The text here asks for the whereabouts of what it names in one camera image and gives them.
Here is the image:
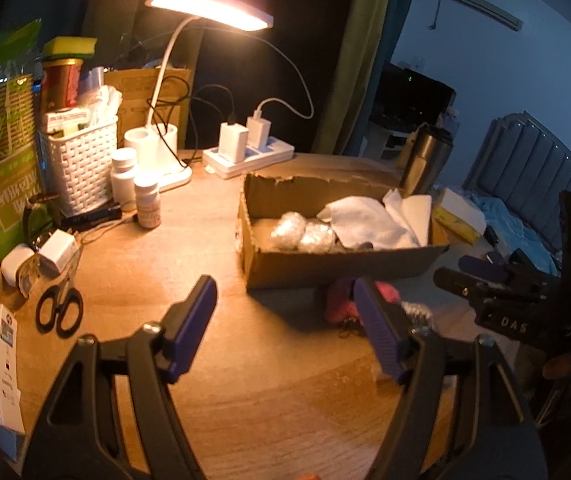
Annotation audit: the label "yellow green sponge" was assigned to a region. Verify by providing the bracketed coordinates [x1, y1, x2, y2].
[42, 36, 99, 59]

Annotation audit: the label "white cloth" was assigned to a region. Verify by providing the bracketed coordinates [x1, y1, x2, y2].
[317, 196, 419, 250]

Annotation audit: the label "black scissors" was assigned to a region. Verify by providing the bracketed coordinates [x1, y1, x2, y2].
[36, 275, 84, 338]

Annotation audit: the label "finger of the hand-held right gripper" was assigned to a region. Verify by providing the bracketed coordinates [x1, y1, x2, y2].
[434, 266, 491, 306]
[459, 255, 509, 283]

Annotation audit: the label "grey padded headboard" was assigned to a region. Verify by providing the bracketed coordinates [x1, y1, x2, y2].
[463, 111, 571, 256]

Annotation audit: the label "narrow teal curtain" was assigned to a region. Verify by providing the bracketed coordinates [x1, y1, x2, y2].
[373, 0, 423, 126]

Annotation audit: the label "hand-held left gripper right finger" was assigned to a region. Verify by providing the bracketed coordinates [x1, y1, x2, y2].
[353, 276, 550, 480]

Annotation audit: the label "pink plush toy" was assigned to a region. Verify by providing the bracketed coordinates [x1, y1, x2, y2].
[324, 277, 400, 328]

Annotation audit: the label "person's right hand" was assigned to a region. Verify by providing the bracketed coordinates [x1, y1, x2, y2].
[543, 352, 571, 378]

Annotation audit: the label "clear plastic wrap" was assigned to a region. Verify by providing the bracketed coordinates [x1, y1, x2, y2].
[298, 220, 336, 255]
[272, 211, 307, 251]

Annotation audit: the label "white plug adapter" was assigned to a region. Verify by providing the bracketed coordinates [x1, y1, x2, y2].
[40, 230, 79, 276]

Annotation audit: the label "white charger with black cable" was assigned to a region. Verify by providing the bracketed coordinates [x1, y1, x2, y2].
[219, 121, 250, 163]

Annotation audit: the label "brown cardboard box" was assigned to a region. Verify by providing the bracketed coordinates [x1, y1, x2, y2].
[238, 152, 450, 290]

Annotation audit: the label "white tape roll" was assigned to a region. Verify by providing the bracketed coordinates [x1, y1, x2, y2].
[0, 245, 41, 296]

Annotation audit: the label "black flashlight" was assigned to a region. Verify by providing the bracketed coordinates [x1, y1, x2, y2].
[60, 205, 124, 231]

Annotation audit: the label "brown cardboard sheet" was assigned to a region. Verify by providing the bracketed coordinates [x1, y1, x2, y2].
[104, 67, 192, 153]

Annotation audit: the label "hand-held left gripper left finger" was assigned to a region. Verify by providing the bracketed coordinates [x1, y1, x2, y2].
[22, 274, 219, 480]

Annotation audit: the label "white power strip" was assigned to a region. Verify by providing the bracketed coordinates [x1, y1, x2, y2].
[202, 140, 295, 180]

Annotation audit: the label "white cable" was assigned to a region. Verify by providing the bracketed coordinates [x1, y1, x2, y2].
[246, 35, 315, 121]

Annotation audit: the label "white plastic bag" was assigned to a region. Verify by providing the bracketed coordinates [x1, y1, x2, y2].
[383, 187, 433, 247]

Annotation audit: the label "white woven basket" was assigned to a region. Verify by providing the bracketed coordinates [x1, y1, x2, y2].
[40, 116, 119, 217]

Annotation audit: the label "white side desk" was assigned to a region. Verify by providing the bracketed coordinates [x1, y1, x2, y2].
[365, 120, 416, 158]

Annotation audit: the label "black monitor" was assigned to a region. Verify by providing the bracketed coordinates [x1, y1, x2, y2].
[373, 62, 456, 128]

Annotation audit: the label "blue printed blanket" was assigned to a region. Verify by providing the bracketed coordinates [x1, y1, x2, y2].
[465, 195, 561, 276]

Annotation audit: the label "cotton swab bag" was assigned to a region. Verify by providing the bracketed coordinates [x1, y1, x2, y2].
[400, 301, 433, 331]

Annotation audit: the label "white desk lamp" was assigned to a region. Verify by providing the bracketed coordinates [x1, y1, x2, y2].
[124, 0, 274, 192]

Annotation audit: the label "large white pill bottle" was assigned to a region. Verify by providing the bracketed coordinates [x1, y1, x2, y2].
[110, 147, 139, 211]

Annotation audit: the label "black cable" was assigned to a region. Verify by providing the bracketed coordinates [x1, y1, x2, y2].
[146, 77, 236, 167]

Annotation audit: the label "steel tumbler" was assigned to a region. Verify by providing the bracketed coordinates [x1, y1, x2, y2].
[399, 124, 453, 197]

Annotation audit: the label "yellow tissue box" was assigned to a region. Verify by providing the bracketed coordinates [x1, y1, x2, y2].
[433, 187, 487, 245]

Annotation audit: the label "small white pill bottle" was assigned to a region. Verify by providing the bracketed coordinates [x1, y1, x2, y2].
[134, 172, 161, 229]

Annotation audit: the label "red can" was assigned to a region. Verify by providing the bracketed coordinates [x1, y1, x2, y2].
[42, 58, 84, 111]

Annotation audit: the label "green paper cup package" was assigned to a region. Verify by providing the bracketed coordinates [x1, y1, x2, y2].
[0, 19, 46, 261]

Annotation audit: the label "narrow yellow curtain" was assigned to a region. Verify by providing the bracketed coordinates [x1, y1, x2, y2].
[310, 0, 399, 156]

